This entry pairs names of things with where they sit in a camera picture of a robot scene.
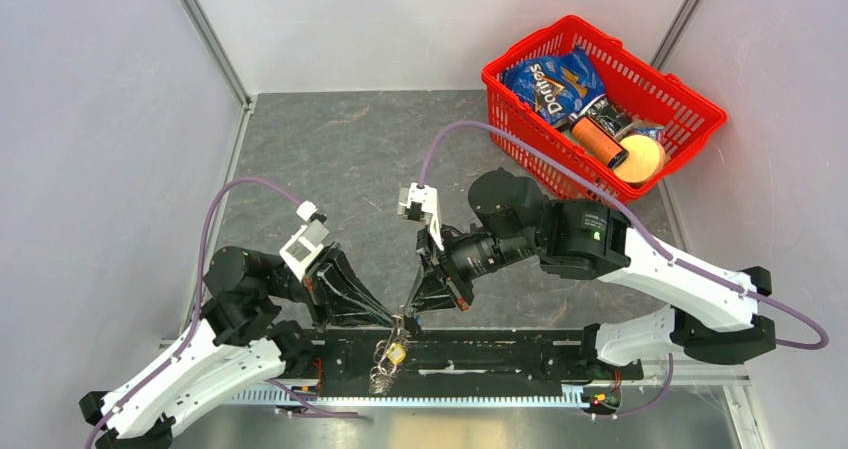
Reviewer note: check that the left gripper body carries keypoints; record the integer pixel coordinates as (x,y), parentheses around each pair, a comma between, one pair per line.
(316,288)

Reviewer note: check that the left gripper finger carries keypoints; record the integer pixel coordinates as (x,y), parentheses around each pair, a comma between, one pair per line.
(359,301)
(355,322)

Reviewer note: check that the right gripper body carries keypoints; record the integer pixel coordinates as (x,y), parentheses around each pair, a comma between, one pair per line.
(446,261)

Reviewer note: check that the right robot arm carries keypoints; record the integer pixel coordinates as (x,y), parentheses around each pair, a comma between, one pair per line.
(711,317)

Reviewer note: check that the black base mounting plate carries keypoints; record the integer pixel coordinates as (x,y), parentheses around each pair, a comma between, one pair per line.
(457,362)

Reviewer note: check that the orange cylindrical can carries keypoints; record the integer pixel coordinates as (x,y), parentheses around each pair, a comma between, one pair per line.
(594,139)

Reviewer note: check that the blue Doritos chip bag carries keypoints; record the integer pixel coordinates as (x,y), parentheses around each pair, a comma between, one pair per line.
(556,86)

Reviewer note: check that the black snack packet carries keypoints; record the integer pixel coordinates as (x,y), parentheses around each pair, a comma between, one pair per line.
(608,115)

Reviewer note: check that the round yellow sponge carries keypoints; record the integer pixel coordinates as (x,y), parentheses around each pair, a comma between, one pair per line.
(646,158)

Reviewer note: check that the red plastic basket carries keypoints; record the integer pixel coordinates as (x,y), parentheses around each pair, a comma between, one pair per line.
(661,106)

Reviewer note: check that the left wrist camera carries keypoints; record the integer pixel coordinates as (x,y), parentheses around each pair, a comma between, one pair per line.
(303,248)

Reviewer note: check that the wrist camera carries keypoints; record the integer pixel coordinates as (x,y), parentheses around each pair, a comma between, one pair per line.
(421,204)
(303,248)

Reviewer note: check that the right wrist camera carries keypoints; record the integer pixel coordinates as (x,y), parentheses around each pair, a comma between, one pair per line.
(421,204)

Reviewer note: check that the slotted cable duct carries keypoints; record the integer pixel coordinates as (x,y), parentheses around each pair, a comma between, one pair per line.
(568,397)

